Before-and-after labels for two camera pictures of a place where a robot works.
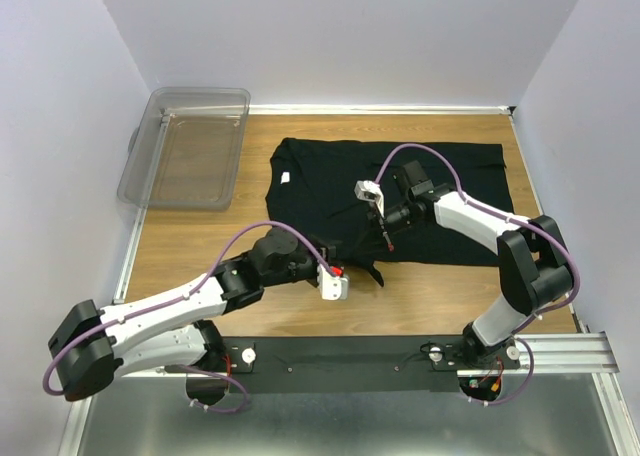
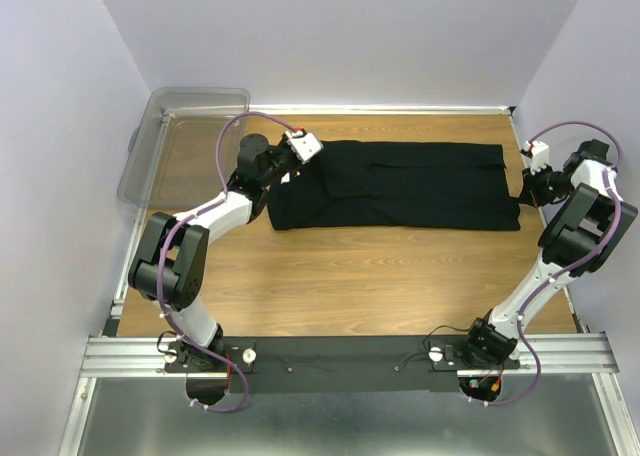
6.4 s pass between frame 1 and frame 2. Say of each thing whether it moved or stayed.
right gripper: moved
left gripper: moved
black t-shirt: moved
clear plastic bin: stayed
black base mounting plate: stayed
